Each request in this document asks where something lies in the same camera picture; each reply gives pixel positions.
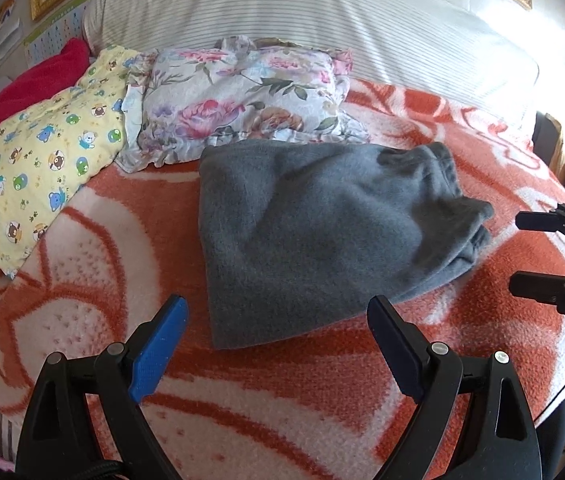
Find wall chart poster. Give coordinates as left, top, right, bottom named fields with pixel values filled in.
left=23, top=2, right=94, bottom=68

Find orange white blanket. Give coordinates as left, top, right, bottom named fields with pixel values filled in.
left=0, top=77, right=565, bottom=480

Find white striped bolster pillow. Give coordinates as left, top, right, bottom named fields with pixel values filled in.
left=81, top=0, right=540, bottom=126

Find yellow bear print pillow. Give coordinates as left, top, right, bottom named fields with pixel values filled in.
left=0, top=45, right=136, bottom=281

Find wooden chair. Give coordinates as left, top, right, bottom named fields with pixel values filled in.
left=532, top=110, right=565, bottom=181

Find grey pants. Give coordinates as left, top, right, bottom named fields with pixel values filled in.
left=198, top=139, right=494, bottom=351

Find red cushion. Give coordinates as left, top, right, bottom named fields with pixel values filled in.
left=0, top=37, right=92, bottom=158

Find paper with orange drawing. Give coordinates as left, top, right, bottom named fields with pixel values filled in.
left=0, top=0, right=22, bottom=43

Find floral pillow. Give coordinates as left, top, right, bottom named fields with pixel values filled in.
left=115, top=35, right=370, bottom=173

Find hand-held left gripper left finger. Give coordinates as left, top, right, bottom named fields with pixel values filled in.
left=15, top=295, right=190, bottom=480

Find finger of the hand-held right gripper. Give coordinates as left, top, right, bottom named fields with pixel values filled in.
left=509, top=270, right=565, bottom=312
left=515, top=203, right=565, bottom=251

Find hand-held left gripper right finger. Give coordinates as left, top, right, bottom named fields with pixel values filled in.
left=367, top=295, right=543, bottom=480

